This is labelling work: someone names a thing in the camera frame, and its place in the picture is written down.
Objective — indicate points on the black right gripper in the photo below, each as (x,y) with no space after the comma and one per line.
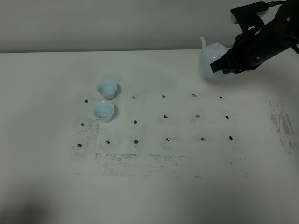
(248,54)

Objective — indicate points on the far light blue teacup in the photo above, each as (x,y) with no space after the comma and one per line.
(107,89)

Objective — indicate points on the light blue teacup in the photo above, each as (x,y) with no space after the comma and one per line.
(107,89)
(103,111)

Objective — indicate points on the light blue porcelain teapot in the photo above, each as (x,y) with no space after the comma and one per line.
(209,54)

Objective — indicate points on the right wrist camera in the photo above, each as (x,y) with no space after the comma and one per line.
(249,15)

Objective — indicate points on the near light blue teacup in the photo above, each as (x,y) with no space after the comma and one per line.
(103,111)

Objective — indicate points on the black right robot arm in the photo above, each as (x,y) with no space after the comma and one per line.
(285,17)

